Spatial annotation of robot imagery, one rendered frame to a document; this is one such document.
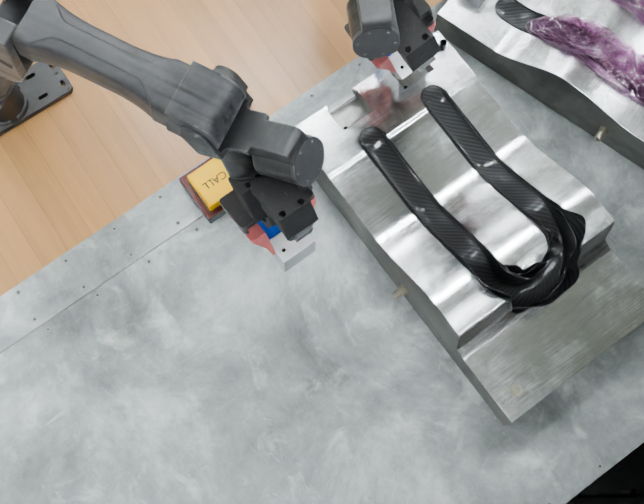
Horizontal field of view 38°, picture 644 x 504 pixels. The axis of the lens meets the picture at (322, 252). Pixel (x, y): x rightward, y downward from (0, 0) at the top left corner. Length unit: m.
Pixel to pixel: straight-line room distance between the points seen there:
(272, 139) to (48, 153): 0.54
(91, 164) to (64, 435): 0.40
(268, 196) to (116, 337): 0.40
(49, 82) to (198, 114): 0.54
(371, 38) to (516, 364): 0.48
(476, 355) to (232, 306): 0.35
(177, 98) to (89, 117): 0.48
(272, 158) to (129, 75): 0.17
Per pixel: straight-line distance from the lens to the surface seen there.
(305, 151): 1.01
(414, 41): 1.14
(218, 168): 1.36
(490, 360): 1.28
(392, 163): 1.31
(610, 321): 1.32
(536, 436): 1.34
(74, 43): 1.03
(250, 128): 1.03
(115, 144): 1.44
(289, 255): 1.19
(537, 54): 1.41
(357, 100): 1.36
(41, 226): 1.43
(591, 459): 1.35
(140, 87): 1.01
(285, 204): 1.04
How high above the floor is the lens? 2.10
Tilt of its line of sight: 75 degrees down
